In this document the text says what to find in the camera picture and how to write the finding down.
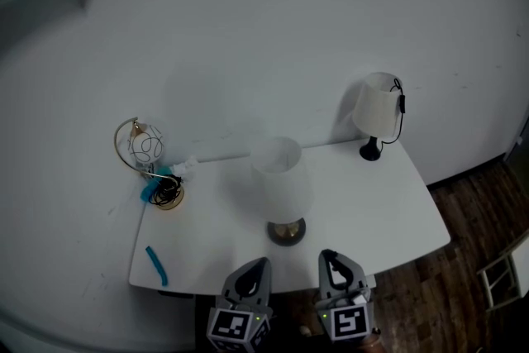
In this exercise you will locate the grey door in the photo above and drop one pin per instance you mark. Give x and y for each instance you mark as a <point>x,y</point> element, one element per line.
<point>518,144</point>

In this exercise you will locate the gold arc globe lamp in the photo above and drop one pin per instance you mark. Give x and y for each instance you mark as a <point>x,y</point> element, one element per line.
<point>144,146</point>

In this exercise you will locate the white chair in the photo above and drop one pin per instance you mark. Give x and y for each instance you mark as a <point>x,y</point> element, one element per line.
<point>504,281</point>

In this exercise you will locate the small black base table lamp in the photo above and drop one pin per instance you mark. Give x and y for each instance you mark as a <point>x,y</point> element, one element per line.
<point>376,107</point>

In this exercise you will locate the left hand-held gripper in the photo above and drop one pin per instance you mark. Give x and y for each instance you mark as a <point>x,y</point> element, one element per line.
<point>231,328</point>

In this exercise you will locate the white desk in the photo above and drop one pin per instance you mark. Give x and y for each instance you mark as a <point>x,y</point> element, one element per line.
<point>363,211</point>

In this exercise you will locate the person's beige shoe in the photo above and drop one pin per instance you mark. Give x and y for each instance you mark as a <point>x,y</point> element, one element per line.
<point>306,331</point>

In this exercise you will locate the crumpled teal tape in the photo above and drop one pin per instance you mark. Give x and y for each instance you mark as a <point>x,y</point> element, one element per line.
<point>146,192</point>

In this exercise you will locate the teal strip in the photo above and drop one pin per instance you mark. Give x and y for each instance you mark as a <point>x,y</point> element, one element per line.
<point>157,264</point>

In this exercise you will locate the large white shade lamp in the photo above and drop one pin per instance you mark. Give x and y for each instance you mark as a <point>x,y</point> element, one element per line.
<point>281,186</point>

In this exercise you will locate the person's right forearm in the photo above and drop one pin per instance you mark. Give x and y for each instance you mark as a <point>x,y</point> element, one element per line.
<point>372,345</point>

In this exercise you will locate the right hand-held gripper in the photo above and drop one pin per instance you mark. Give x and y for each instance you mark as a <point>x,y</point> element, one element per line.
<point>349,322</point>

